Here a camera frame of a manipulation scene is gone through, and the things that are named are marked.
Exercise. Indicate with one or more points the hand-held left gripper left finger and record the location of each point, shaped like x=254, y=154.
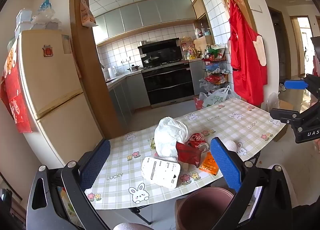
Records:
x=96, y=162

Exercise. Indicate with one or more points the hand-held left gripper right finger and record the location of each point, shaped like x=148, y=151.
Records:
x=225, y=162

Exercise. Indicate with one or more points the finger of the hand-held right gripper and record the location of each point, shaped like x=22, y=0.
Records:
x=296, y=84
x=285, y=115

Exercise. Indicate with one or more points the orange packet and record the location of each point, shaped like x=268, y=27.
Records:
x=210, y=163

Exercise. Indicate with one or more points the crushed red can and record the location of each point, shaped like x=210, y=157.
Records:
x=197, y=140

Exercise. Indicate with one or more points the red foil wrapper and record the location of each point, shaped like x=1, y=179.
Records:
x=187, y=155

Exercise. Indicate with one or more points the pink trash bin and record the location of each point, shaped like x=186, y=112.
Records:
x=200, y=210

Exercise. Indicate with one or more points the green wrapper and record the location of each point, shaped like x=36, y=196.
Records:
x=152, y=144

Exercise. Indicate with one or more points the white plastic bag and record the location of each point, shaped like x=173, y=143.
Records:
x=170, y=135

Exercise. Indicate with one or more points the cardboard box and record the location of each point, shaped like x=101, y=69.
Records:
x=285, y=106

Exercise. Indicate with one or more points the clear plastic bag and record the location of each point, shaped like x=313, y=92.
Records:
x=273, y=102

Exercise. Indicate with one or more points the black folding table leg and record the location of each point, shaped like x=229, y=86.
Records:
x=252, y=159
x=142, y=216

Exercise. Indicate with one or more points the checked rabbit-print tablecloth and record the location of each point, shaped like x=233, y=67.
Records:
x=130, y=170

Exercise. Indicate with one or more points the wooden door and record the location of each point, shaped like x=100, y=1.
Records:
x=301, y=45

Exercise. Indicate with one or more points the red apron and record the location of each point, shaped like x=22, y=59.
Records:
x=246, y=70

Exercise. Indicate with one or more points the green printed plastic bag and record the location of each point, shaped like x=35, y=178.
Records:
x=71, y=210

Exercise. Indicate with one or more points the red paper bag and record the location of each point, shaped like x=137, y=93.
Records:
x=198, y=104

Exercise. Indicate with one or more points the white bag with green print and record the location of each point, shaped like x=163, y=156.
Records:
x=216, y=99

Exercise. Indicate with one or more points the grey lower kitchen cabinets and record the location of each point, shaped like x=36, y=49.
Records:
x=125, y=95

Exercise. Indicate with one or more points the grey kitchen cabinets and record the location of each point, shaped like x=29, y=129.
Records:
x=125, y=95
x=140, y=15

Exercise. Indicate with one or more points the narrow grey lower cabinet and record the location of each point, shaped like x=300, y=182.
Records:
x=196, y=77

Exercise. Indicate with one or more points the white electric kettle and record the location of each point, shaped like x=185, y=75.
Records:
x=111, y=72

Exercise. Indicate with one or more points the cream two-door refrigerator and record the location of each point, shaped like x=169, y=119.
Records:
x=57, y=75

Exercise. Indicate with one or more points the black stove with oven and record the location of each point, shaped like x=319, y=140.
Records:
x=167, y=85

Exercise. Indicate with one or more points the group of condiment bottles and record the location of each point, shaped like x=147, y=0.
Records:
x=200, y=52

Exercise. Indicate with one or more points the steel pot with lid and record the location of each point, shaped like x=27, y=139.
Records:
x=133, y=68

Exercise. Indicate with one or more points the red printed cloth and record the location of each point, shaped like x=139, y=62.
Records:
x=15, y=100

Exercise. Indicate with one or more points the black wok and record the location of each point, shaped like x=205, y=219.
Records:
x=150, y=59

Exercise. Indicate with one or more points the red fridge magnet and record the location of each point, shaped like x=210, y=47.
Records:
x=48, y=50

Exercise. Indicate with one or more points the paper note on refrigerator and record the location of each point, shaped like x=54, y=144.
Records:
x=66, y=44

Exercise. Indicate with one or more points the steel pot on hood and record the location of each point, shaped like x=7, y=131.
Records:
x=143, y=43

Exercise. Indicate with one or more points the black range hood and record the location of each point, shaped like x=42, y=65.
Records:
x=160, y=49

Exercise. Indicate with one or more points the hanging printed paper bag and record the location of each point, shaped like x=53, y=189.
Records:
x=87, y=14

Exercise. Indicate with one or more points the grey upper kitchen cabinets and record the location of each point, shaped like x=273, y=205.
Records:
x=140, y=15

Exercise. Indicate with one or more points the clear plastic bags bundle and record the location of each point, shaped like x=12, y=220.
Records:
x=46, y=16

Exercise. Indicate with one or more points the white storage boxes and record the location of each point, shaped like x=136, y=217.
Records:
x=23, y=21

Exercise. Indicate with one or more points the wooden wall cabinet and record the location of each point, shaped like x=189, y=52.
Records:
x=198, y=6

